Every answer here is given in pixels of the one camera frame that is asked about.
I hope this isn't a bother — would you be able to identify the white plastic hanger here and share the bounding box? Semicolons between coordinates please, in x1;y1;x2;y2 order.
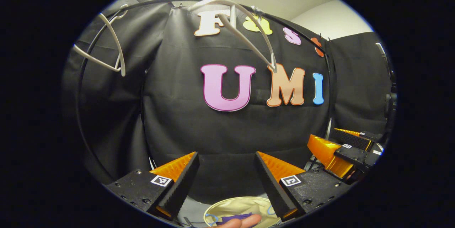
73;4;129;78
187;0;278;74

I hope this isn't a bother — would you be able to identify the black backdrop cloth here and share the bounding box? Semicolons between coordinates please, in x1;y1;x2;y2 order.
62;0;395;203

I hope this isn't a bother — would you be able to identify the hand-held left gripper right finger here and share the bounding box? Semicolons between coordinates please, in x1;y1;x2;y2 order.
254;151;351;222

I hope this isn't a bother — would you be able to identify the purple corduroy shirt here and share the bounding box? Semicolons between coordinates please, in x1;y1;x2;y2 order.
216;213;255;227

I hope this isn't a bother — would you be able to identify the beige laundry hamper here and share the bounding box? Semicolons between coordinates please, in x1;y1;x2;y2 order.
203;196;282;228

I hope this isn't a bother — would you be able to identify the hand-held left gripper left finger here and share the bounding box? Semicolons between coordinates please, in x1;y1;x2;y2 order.
107;152;200;221

